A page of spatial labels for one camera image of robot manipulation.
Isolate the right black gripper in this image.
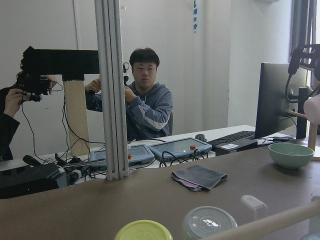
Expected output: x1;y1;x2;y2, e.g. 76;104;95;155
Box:
287;44;320;82

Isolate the pink cup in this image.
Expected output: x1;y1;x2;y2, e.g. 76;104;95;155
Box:
303;94;320;125

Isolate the light blue cup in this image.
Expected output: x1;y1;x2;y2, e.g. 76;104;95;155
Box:
301;232;320;240

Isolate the yellow cup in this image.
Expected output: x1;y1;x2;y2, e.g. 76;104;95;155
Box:
114;220;173;240

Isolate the black monitor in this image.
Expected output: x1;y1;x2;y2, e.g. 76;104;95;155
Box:
255;62;308;139

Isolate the black keyboard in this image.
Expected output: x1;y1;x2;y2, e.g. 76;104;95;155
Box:
206;130;255;147

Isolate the green bowl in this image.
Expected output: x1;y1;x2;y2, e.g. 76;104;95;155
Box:
268;142;314;169

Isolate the grey folded cloth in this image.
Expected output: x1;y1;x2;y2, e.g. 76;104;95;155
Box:
171;163;227;192

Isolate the seated man blue hoodie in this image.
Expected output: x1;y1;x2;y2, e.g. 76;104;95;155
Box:
84;47;174;142

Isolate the teach pendant tablet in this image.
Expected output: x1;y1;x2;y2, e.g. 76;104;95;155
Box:
89;144;155;167
148;137;212;162

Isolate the person in dark clothes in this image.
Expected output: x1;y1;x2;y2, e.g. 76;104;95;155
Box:
0;84;29;161

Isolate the black controller housing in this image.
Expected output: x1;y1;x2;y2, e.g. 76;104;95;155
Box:
0;163;69;199

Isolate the white wire cup rack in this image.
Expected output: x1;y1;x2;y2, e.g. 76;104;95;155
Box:
205;196;320;240

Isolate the aluminium frame post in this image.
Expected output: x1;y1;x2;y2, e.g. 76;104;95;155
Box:
94;0;130;181

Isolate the green handled reach grabber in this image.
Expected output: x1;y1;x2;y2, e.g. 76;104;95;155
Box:
62;159;107;169

